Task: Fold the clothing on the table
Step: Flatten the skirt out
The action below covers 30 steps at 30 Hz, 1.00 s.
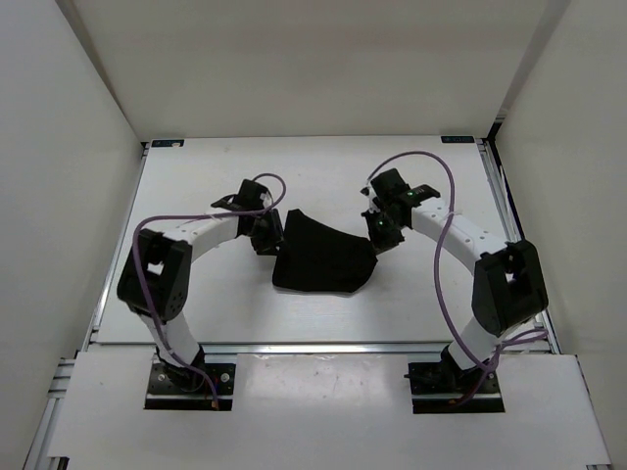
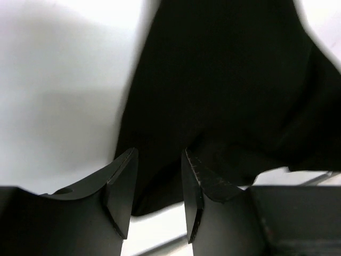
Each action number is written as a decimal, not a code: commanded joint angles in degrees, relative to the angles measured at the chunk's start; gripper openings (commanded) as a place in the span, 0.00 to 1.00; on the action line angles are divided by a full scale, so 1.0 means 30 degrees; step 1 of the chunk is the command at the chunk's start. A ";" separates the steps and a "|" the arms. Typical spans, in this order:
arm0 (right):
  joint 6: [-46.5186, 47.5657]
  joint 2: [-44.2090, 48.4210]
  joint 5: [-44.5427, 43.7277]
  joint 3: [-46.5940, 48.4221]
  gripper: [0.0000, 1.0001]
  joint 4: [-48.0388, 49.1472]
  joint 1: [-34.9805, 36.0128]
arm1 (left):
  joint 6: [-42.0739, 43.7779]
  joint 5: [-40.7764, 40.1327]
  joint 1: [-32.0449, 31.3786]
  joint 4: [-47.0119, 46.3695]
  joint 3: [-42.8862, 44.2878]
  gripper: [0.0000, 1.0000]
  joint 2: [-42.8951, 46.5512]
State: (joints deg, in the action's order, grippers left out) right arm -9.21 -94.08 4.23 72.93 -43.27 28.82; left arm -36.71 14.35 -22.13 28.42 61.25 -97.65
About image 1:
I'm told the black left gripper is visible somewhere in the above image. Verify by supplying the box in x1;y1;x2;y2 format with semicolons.
245;208;291;257

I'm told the black skirt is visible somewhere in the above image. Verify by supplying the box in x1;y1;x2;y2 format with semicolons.
272;210;377;295

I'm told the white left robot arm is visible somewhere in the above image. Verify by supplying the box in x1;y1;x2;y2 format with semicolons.
117;209;283;392

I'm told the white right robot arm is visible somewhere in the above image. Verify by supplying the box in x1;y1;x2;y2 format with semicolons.
362;199;549;392

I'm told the blue right corner label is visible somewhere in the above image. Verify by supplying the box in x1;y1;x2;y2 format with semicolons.
441;135;475;144

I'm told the blue corner label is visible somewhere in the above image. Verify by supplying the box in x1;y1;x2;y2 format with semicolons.
441;135;475;144
151;139;185;148

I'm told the blue left corner label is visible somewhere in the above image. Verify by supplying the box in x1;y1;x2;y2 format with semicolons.
151;139;185;148

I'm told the white front cover board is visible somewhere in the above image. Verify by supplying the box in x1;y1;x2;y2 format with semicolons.
49;352;609;469

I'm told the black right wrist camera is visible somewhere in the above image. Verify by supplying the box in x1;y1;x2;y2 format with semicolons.
361;168;441;211

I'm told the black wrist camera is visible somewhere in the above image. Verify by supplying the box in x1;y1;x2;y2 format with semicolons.
361;168;441;211
211;179;270;212

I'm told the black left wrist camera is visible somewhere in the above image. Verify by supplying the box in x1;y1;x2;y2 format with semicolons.
211;179;270;212

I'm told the aluminium left frame rail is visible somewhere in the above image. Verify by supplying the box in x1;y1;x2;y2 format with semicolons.
80;141;151;352

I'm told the aluminium frame rail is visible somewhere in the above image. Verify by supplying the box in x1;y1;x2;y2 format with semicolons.
477;138;561;354
80;141;151;352

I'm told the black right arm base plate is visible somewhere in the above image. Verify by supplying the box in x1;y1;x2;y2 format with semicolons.
405;362;506;414

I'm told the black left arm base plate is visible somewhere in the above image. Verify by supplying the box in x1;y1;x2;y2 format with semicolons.
144;358;236;411

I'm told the aluminium right frame rail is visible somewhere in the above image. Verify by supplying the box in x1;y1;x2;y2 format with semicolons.
477;138;561;354

